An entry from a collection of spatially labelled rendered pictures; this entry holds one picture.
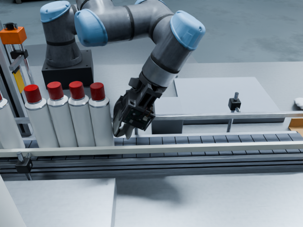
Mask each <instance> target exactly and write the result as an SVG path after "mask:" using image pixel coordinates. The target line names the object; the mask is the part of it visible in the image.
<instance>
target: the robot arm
mask: <svg viewBox="0 0 303 227"><path fill-rule="evenodd" d="M75 1H76V5H70V3H69V2H68V1H56V2H51V3H48V4H46V5H44V6H42V7H41V9H40V15H41V22H42V25H43V30H44V34H45V38H46V43H47V47H46V63H47V64H48V65H50V66H52V67H57V68H64V67H70V66H74V65H76V64H78V63H80V62H81V61H82V59H83V58H82V53H81V51H80V49H79V47H78V45H77V43H76V40H75V35H77V36H78V39H79V41H80V43H81V44H82V45H83V46H85V47H96V46H105V45H108V44H114V43H119V42H124V41H133V40H139V39H144V38H151V40H152V41H153V42H154V43H155V44H156V46H155V48H154V49H153V51H152V52H151V54H150V55H149V57H148V59H147V60H146V62H145V64H144V66H143V67H142V71H141V72H140V74H139V77H138V78H134V77H132V78H130V81H129V86H131V87H132V88H131V89H130V90H126V93H125V94H124V96H122V95H120V98H119V99H118V100H117V101H116V103H115V105H114V114H113V128H112V130H113V134H114V137H120V136H123V135H125V136H126V139H127V140H128V139H129V138H130V137H131V135H132V132H133V129H134V128H135V127H136V128H139V129H141V130H144V131H145V130H146V129H147V128H148V126H149V125H150V123H151V122H152V121H153V119H154V118H155V116H156V114H155V100H156V99H157V98H160V97H161V96H162V93H163V92H165V90H166V89H167V87H168V86H170V84H171V83H172V81H173V80H174V78H177V77H178V73H179V72H180V70H181V68H182V67H183V66H184V64H185V63H186V62H187V60H188V59H189V57H190V56H191V54H192V53H193V52H194V50H196V49H197V47H198V44H199V42H200V41H201V39H202V38H203V36H204V34H205V32H206V30H205V27H204V25H203V24H202V23H201V22H200V21H198V20H197V19H195V18H194V17H193V16H192V15H190V14H188V13H186V12H184V11H182V10H179V11H177V12H176V13H175V14H174V13H173V12H172V11H171V10H170V9H169V8H168V7H167V6H166V4H165V3H164V2H163V1H161V0H137V1H136V3H135V4H134V5H124V6H114V4H113V2H112V0H75ZM122 122H124V125H123V127H121V123H122ZM120 127H121V128H120ZM119 128H120V129H119Z"/></svg>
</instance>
